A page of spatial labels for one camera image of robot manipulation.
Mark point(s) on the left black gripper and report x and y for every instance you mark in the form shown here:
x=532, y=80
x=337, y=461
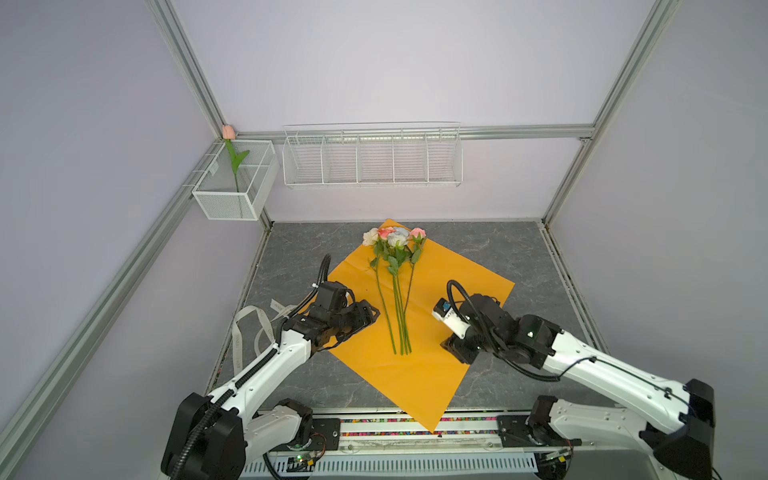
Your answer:
x=363, y=317

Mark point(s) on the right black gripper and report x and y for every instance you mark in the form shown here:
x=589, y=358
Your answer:
x=455, y=346

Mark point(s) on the orange wrapping paper sheet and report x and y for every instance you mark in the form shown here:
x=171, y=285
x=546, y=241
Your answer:
x=422, y=383

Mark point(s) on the cream rose fake flower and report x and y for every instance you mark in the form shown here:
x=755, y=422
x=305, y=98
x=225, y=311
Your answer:
x=373, y=240

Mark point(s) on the dark pink rose fake flower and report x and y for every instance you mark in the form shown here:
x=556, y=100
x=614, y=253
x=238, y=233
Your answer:
x=384, y=233

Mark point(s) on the white rose fake flower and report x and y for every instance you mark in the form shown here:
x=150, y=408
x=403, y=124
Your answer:
x=397, y=255

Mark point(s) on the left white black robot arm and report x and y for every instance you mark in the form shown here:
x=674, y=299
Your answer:
x=215, y=436

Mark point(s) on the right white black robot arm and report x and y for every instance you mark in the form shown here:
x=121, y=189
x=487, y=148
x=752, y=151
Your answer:
x=672, y=421

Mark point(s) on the pink tulip fake flower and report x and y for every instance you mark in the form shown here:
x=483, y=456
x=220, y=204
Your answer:
x=236, y=158

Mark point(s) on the white ribbon strip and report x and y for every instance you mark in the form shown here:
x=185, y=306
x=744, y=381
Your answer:
x=252, y=322

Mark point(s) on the white mesh corner basket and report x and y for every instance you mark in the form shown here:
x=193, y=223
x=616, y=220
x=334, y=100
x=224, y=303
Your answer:
x=215, y=190

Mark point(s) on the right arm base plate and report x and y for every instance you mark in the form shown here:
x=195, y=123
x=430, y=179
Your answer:
x=514, y=431

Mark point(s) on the aluminium front rail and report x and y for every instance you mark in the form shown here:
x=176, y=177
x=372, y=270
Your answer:
x=387, y=433

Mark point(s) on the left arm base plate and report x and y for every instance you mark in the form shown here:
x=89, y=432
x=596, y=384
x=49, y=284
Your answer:
x=321, y=434

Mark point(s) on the white wire wall basket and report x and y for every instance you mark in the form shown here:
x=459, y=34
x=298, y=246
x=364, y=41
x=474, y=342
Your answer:
x=388, y=154

